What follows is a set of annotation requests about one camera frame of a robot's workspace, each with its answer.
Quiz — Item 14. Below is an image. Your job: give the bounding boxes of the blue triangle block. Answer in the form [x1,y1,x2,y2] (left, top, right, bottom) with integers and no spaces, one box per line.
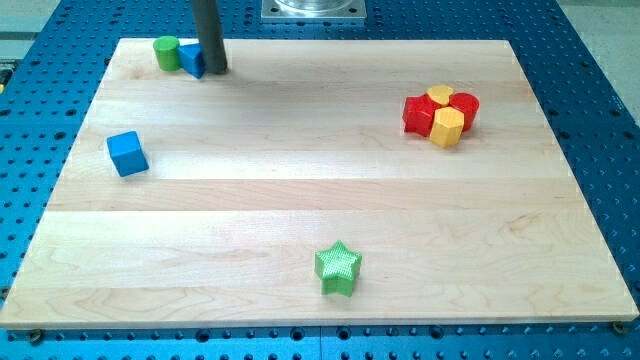
[178,43,205,79]

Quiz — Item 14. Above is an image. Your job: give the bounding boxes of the blue cube block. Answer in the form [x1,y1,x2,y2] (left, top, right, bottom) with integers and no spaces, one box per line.
[106,131,149,177]

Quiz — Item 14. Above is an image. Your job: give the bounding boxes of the wooden board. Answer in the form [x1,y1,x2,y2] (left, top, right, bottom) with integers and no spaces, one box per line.
[1,38,638,330]

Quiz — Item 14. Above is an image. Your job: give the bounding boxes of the green star block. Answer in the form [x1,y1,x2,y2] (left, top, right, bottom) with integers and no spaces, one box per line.
[314,240,362,297]

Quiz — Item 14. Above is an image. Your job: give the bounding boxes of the red star block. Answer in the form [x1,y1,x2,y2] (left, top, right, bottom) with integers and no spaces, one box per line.
[402,94,441,137]

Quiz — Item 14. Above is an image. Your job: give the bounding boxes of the yellow hexagon block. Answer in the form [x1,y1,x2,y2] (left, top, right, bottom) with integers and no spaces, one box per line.
[429,107,464,148]

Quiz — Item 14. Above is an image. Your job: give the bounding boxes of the yellow heart block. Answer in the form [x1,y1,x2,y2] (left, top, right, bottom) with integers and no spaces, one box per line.
[426,85,454,107]

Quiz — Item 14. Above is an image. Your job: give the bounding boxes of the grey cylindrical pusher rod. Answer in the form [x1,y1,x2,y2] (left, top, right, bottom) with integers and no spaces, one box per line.
[191,0,228,74]

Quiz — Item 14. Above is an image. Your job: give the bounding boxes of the red cylinder block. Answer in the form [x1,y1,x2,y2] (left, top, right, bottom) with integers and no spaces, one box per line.
[449,92,480,132]

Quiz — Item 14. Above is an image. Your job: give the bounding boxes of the green cylinder block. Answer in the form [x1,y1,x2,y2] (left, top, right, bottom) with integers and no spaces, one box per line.
[152,36,181,72]

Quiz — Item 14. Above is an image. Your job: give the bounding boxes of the blue perforated metal table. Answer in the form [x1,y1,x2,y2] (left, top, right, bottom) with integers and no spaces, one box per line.
[1,0,639,359]

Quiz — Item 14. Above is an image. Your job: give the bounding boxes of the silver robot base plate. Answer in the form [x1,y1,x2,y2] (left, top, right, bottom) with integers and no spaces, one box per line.
[261,0,367,21]

